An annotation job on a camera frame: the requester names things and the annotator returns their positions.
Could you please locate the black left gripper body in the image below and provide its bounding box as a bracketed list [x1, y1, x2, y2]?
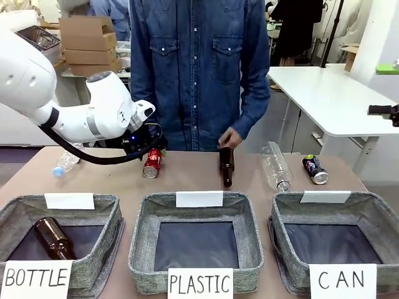
[122, 123, 168, 157]

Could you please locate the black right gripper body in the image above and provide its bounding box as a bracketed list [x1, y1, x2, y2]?
[367, 103, 399, 128]

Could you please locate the red drink can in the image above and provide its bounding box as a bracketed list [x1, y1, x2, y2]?
[142, 148, 166, 179]

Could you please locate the brown glass bottle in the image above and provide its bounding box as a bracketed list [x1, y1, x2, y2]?
[33, 217, 78, 261]
[219, 146, 235, 189]

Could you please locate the person's left forearm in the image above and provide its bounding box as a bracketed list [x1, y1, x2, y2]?
[232, 67, 271, 141]

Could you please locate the person's right forearm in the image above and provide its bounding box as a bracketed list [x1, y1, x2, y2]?
[129, 55, 160, 108]

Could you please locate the grey fabric basket bottle label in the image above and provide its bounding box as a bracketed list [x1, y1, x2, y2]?
[0, 194, 125, 297]

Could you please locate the dark purple drink can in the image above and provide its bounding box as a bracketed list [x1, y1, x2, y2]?
[301, 154, 329, 186]

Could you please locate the grey fabric basket plastic label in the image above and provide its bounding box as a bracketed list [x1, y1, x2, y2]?
[127, 191, 265, 295]

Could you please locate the grey fabric basket can label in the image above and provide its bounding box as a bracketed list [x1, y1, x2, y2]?
[267, 191, 399, 295]

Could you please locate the white paper sign CAN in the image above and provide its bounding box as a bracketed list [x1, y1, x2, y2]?
[309, 263, 378, 299]

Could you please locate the person's left hand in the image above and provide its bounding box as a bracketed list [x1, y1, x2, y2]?
[216, 126, 244, 151]

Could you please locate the light green flat object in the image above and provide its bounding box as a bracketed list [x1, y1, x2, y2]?
[375, 63, 399, 75]

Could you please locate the blank white card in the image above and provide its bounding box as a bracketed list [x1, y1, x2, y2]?
[299, 190, 352, 204]
[44, 192, 95, 211]
[175, 190, 224, 209]

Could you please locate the white background table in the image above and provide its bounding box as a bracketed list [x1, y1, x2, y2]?
[266, 63, 399, 179]

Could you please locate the small cardboard box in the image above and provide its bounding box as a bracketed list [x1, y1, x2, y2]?
[340, 44, 360, 73]

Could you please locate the crushed plastic bottle blue cap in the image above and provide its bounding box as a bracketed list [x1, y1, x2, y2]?
[52, 148, 83, 179]

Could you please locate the closed flat cardboard box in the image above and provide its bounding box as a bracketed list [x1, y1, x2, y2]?
[62, 47, 118, 66]
[69, 58, 123, 78]

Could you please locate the person's denim shirt torso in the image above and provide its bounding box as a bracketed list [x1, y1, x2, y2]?
[128, 0, 271, 153]

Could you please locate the black stand pole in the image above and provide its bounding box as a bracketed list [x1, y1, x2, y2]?
[320, 0, 341, 67]

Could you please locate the clear plastic bottle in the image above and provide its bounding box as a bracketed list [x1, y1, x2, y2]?
[261, 141, 294, 192]

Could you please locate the open cardboard box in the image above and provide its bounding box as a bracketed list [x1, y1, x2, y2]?
[58, 16, 117, 51]

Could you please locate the background person in blue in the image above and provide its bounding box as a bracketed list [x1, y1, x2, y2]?
[88, 0, 131, 42]

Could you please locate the background person in black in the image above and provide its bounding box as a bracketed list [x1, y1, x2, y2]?
[271, 0, 324, 67]

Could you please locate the white paper sign PLASTIC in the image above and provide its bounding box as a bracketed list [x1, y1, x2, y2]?
[167, 267, 234, 299]

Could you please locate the black mesh crate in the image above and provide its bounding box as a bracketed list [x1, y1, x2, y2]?
[14, 26, 62, 53]

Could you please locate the white paper sign BOTTLE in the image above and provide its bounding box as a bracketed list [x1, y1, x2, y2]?
[0, 259, 74, 299]

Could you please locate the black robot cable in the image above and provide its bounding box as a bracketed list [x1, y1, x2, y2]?
[39, 123, 164, 166]

